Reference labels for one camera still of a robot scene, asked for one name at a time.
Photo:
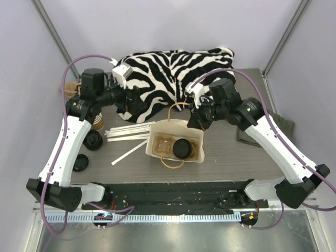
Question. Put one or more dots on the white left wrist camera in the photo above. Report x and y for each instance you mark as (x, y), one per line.
(120, 74)

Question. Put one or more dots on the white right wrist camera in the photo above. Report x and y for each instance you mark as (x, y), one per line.
(195, 91)

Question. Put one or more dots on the white straw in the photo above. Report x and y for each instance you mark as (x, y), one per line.
(132, 126)
(127, 138)
(129, 152)
(128, 130)
(122, 133)

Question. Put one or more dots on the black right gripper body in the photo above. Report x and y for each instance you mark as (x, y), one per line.
(198, 118)

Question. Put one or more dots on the black plastic cup lid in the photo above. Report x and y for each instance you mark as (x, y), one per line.
(182, 148)

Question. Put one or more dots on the single black plastic lid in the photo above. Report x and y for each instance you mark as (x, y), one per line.
(81, 163)

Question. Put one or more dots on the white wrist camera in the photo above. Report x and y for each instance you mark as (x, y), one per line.
(120, 74)
(195, 91)

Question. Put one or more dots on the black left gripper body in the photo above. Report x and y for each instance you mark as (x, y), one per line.
(132, 99)

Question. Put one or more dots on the brown pulp cup carrier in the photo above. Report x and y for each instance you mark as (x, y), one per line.
(163, 146)
(72, 89)

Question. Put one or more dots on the aluminium frame rail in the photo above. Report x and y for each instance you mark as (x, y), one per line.
(38, 5)

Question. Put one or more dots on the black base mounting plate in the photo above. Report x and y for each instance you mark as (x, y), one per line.
(182, 197)

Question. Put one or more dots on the stack of paper cups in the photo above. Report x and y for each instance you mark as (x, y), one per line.
(98, 122)

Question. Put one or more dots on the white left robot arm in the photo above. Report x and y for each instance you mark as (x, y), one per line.
(53, 186)

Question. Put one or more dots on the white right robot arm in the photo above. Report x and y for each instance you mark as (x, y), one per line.
(221, 101)

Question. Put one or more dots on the stack of black lids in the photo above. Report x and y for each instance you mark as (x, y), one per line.
(93, 140)

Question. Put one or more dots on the white slotted cable duct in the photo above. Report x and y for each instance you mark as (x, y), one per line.
(102, 217)

